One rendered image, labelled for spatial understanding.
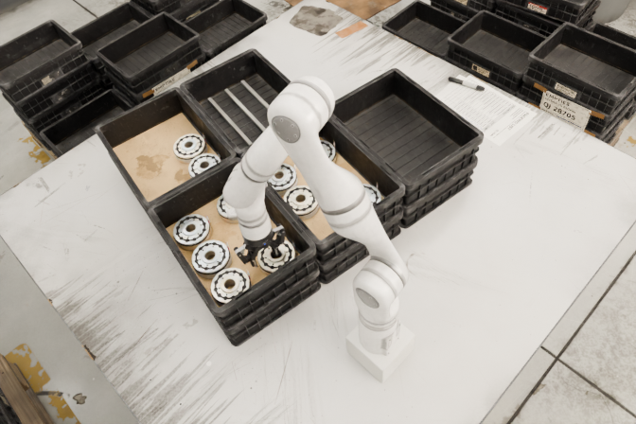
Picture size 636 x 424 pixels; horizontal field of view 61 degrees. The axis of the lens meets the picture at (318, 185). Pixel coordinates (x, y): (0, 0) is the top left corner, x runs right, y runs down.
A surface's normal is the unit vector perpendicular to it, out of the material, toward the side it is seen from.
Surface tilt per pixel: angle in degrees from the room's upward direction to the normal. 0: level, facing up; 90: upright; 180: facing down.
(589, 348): 0
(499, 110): 0
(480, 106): 0
